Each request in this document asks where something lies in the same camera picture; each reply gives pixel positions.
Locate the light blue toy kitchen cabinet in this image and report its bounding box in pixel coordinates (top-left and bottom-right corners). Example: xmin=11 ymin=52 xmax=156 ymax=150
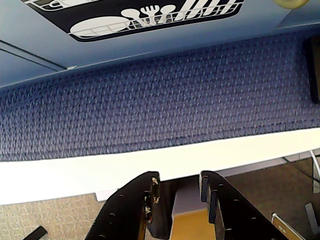
xmin=0 ymin=0 xmax=320 ymax=89

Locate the black box beside cabinet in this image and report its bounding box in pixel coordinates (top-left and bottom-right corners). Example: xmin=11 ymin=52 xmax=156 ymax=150
xmin=303 ymin=36 xmax=320 ymax=105

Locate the yellow wooden board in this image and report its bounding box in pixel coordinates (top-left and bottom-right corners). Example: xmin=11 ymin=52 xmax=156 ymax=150
xmin=170 ymin=208 xmax=211 ymax=240

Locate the blue dishwasher cabinet door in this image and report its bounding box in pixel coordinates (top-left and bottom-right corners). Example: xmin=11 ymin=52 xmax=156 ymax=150
xmin=0 ymin=0 xmax=291 ymax=72

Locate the gold curved door handle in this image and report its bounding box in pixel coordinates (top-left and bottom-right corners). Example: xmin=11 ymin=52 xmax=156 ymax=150
xmin=271 ymin=0 xmax=310 ymax=10

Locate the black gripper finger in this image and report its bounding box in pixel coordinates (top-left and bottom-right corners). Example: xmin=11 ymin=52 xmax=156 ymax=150
xmin=198 ymin=170 xmax=289 ymax=240
xmin=84 ymin=171 xmax=174 ymax=240

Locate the black dishwasher rack sticker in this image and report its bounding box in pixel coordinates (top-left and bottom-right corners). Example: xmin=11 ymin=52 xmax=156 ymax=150
xmin=24 ymin=0 xmax=245 ymax=43

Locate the blue woven cloth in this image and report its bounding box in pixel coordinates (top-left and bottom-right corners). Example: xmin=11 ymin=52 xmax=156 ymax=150
xmin=0 ymin=31 xmax=320 ymax=163

